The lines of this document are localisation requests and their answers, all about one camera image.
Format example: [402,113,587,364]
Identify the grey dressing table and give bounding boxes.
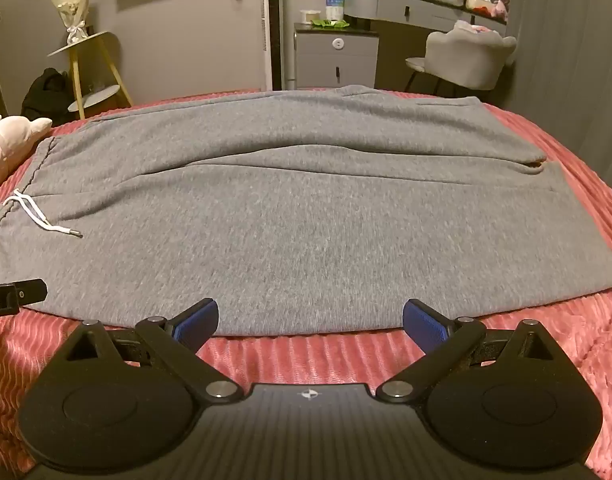
[343,0,508,37]

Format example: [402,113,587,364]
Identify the grey nightstand cabinet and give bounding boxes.
[292,22,380,89]

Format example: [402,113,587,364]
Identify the wrapped flower bouquet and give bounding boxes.
[50,0,94,46]

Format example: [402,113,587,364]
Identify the pink ribbed blanket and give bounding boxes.
[0,87,612,480]

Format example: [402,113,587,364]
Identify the clothes on chair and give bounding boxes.
[453,20,503,37]

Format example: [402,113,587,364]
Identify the grey curtain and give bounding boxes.
[486,0,612,126]

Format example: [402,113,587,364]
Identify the pale pink plush toy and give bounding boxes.
[0,115,53,197]

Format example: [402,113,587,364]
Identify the grey pants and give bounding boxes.
[0,85,612,337]

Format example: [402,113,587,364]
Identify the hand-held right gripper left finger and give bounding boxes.
[61,298,240,404]

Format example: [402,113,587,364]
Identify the pale shell-back chair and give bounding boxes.
[405,30,518,95]

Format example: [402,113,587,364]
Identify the white tower air conditioner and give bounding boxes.
[258,0,288,92]

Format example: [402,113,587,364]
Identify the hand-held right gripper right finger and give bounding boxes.
[376,298,562,404]

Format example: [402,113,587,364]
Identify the yellow two-tier side table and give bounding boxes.
[47,30,134,113]

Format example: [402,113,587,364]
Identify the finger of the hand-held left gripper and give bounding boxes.
[16,279,48,307]

